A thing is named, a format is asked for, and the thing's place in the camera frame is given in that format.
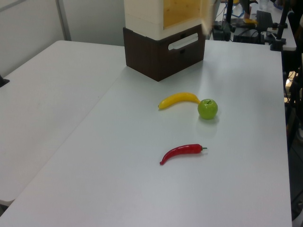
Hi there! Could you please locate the cream cabinet door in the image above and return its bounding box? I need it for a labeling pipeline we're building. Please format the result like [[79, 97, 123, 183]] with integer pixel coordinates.
[[200, 0, 218, 36]]

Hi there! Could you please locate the cream cabinet body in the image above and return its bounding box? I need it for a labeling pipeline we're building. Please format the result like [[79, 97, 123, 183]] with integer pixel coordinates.
[[124, 0, 206, 40]]

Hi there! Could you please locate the yellow banana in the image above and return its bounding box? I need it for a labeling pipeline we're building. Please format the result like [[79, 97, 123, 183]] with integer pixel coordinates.
[[158, 92, 202, 111]]

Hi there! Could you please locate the red chili pepper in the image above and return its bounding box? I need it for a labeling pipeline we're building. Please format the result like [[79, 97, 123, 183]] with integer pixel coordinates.
[[159, 143, 208, 166]]

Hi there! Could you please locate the green apple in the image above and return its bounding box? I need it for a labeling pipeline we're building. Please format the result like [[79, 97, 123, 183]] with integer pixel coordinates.
[[197, 98, 219, 120]]

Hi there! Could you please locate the dark brown drawer box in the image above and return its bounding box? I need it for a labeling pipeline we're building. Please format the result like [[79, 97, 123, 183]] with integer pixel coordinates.
[[123, 24, 206, 82]]

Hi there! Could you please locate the black equipment box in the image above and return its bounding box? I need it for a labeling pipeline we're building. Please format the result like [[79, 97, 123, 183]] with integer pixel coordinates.
[[211, 21, 232, 41]]

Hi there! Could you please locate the black vertical pole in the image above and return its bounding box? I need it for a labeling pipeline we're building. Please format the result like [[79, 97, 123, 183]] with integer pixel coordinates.
[[224, 0, 235, 26]]

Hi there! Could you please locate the black flat panel device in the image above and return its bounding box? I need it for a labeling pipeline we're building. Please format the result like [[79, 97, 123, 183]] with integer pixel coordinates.
[[256, 10, 273, 32]]

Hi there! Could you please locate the black camera stand with clamp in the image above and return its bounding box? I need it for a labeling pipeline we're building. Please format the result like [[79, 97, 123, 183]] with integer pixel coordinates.
[[270, 0, 291, 52]]

